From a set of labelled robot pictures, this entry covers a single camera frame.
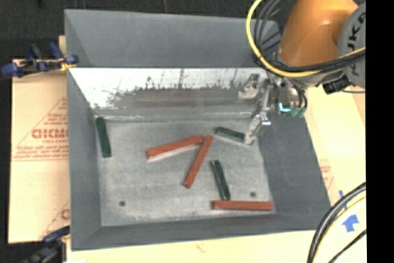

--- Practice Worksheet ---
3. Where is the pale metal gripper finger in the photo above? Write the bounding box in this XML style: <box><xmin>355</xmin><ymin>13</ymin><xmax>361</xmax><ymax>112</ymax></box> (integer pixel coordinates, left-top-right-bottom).
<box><xmin>237</xmin><ymin>73</ymin><xmax>260</xmax><ymax>102</ymax></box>
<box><xmin>244</xmin><ymin>115</ymin><xmax>272</xmax><ymax>145</ymax></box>

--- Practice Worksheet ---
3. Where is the dark green flat block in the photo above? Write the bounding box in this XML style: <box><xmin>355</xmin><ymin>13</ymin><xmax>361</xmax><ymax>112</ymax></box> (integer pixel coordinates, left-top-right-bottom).
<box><xmin>214</xmin><ymin>126</ymin><xmax>246</xmax><ymax>143</ymax></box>
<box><xmin>210</xmin><ymin>159</ymin><xmax>231</xmax><ymax>201</ymax></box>
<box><xmin>94</xmin><ymin>116</ymin><xmax>113</xmax><ymax>159</ymax></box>

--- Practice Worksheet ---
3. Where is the red-brown flat block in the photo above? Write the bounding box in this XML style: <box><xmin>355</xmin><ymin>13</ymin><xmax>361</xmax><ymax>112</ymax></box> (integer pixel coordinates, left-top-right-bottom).
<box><xmin>145</xmin><ymin>135</ymin><xmax>205</xmax><ymax>163</ymax></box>
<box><xmin>183</xmin><ymin>134</ymin><xmax>214</xmax><ymax>190</ymax></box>
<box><xmin>211</xmin><ymin>200</ymin><xmax>275</xmax><ymax>212</ymax></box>

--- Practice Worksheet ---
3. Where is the grey metal bin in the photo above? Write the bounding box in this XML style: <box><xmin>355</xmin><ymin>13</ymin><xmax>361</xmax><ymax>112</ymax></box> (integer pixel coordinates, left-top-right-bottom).
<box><xmin>63</xmin><ymin>9</ymin><xmax>332</xmax><ymax>251</ymax></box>

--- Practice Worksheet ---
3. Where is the brown cardboard board, red print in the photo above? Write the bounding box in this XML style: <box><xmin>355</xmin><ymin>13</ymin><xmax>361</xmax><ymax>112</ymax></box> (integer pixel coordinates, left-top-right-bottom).
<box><xmin>7</xmin><ymin>57</ymin><xmax>72</xmax><ymax>245</ymax></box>

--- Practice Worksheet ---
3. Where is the black cylinder on white bracket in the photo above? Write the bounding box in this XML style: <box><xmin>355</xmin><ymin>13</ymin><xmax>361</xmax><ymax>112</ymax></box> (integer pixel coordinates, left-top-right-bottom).
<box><xmin>322</xmin><ymin>75</ymin><xmax>352</xmax><ymax>95</ymax></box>

